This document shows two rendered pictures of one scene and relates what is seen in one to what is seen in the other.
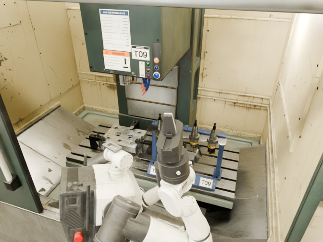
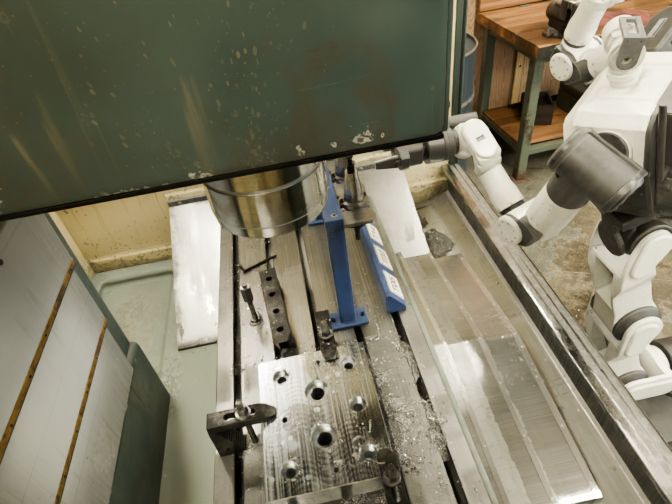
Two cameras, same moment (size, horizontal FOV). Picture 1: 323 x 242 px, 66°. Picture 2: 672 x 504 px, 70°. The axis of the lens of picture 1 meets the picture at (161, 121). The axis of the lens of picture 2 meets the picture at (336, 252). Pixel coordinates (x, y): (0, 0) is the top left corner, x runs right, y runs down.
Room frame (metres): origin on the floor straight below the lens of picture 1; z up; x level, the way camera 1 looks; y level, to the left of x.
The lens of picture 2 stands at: (1.68, 0.78, 1.81)
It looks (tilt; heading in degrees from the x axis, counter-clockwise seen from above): 41 degrees down; 247
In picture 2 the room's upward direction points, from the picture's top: 9 degrees counter-clockwise
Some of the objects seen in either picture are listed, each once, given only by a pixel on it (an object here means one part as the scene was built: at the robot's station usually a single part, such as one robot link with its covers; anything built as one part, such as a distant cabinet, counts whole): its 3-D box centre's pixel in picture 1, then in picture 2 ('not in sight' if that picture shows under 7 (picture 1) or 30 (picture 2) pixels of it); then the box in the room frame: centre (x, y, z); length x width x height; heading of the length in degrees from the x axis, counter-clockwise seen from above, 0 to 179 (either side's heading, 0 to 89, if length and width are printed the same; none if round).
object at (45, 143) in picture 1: (62, 145); not in sight; (1.75, 0.87, 0.75); 0.89 x 0.67 x 0.26; 161
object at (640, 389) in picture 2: not in sight; (630, 368); (0.43, 0.31, 0.28); 0.21 x 0.20 x 0.13; 161
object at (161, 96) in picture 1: (150, 92); (50, 388); (1.96, 0.10, 1.16); 0.48 x 0.05 x 0.51; 71
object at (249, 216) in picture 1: (212, 180); (301, 264); (1.33, -0.38, 0.75); 0.89 x 0.70 x 0.26; 161
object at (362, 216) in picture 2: (151, 128); (359, 216); (1.32, 0.06, 1.21); 0.07 x 0.05 x 0.01; 161
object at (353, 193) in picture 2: (159, 123); (352, 184); (1.30, 0.01, 1.26); 0.04 x 0.04 x 0.07
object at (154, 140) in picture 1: (155, 144); (341, 277); (1.37, 0.04, 1.05); 0.10 x 0.05 x 0.30; 161
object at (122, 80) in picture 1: (124, 71); (262, 166); (1.54, 0.24, 1.50); 0.16 x 0.16 x 0.12
